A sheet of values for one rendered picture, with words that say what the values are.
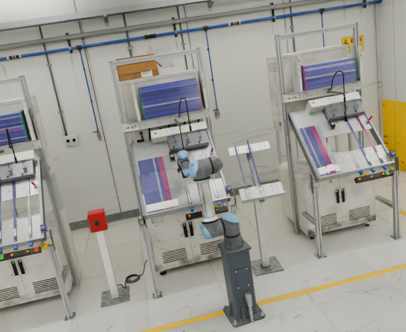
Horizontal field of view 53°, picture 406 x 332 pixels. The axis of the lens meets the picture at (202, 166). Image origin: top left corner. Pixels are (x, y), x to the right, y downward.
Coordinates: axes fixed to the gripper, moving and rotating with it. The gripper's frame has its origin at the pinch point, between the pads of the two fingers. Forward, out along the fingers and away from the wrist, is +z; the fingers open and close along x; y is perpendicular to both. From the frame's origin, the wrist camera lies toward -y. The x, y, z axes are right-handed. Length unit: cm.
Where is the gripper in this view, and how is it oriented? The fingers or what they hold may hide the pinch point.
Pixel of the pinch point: (182, 172)
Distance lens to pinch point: 339.5
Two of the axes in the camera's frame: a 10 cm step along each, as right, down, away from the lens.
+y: -2.3, -9.1, 3.5
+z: -0.6, 3.7, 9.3
